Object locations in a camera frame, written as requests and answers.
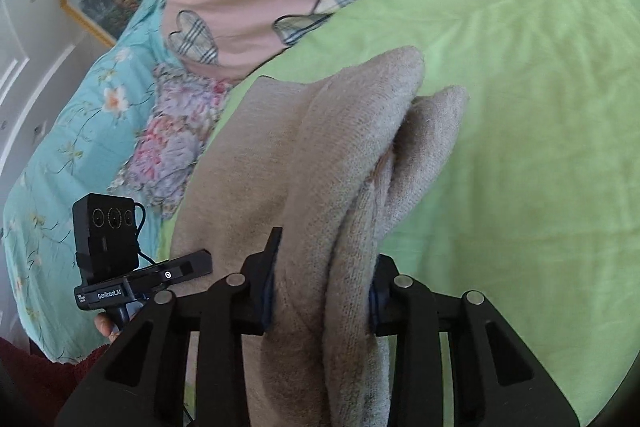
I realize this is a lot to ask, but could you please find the beige knit sweater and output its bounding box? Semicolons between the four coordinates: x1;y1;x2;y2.
170;46;469;426

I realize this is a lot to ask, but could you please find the person's left hand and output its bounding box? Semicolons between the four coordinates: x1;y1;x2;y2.
94;313;120;343

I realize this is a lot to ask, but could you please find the dark red sleeve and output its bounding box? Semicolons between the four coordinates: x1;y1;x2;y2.
1;338;108;426

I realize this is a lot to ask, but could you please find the teal floral blanket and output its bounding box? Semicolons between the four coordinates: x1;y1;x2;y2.
2;0;173;363

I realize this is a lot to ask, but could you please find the green bed sheet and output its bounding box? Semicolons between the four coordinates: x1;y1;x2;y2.
156;0;640;427

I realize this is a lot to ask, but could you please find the purple floral ruffled cloth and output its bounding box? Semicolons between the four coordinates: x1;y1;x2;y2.
108;63;232;219

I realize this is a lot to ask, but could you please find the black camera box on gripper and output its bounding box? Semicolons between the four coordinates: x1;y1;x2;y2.
72;193;140;285

